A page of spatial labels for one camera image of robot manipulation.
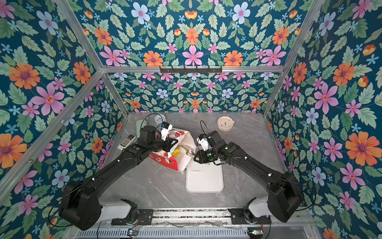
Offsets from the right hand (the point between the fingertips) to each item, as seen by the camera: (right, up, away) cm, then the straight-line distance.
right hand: (196, 157), depth 78 cm
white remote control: (-49, +6, +23) cm, 55 cm away
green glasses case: (-44, +17, +30) cm, 56 cm away
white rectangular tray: (+4, -14, +8) cm, 17 cm away
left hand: (-9, +11, 0) cm, 14 cm away
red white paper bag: (-12, -2, +10) cm, 16 cm away
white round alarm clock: (-30, +22, +33) cm, 50 cm away
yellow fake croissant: (-13, +1, +10) cm, 16 cm away
